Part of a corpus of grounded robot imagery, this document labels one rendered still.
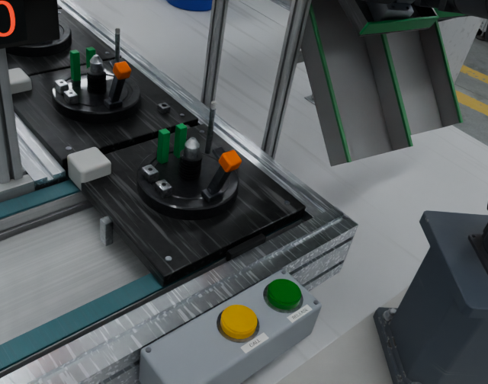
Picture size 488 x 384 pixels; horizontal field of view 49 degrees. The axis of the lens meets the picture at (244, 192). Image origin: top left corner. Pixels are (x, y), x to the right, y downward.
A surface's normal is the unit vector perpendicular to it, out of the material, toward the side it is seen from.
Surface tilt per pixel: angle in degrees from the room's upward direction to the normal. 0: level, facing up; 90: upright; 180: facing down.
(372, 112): 45
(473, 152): 0
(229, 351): 0
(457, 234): 0
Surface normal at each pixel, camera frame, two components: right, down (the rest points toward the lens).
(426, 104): 0.46, -0.11
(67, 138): 0.15, -0.77
